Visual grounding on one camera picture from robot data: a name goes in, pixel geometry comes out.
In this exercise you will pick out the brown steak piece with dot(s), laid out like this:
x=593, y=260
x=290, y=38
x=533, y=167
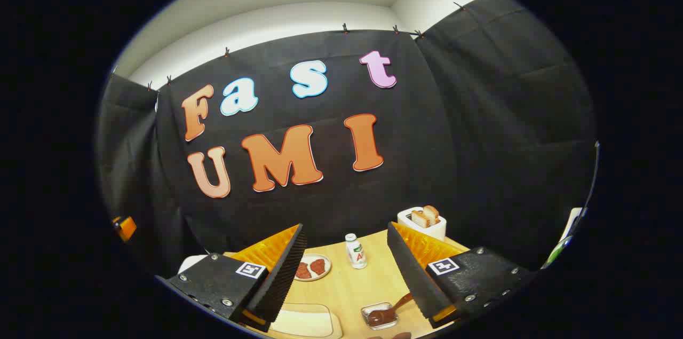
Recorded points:
x=303, y=272
x=318, y=266

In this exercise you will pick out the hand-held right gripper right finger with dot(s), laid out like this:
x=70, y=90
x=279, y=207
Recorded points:
x=413, y=275

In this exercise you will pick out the brown wooden spoon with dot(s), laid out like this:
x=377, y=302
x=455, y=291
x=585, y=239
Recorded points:
x=380, y=317

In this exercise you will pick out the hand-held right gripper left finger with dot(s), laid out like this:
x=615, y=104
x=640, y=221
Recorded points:
x=277, y=280

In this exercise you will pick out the green round object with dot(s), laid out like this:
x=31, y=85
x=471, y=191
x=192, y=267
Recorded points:
x=557, y=251

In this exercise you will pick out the white toaster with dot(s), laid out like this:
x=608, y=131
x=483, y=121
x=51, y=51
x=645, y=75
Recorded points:
x=433, y=231

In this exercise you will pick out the white drink bottle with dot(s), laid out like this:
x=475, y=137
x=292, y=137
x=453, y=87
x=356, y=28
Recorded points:
x=356, y=256

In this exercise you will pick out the white rice cooker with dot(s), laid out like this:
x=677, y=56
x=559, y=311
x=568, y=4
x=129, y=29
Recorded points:
x=192, y=264

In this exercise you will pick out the white oval plate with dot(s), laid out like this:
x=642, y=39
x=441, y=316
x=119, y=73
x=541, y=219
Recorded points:
x=326, y=268

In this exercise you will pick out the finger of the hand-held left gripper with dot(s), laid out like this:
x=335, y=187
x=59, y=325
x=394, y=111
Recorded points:
x=125, y=228

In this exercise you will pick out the white panel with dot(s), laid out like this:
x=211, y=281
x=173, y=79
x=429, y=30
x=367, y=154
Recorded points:
x=572, y=224

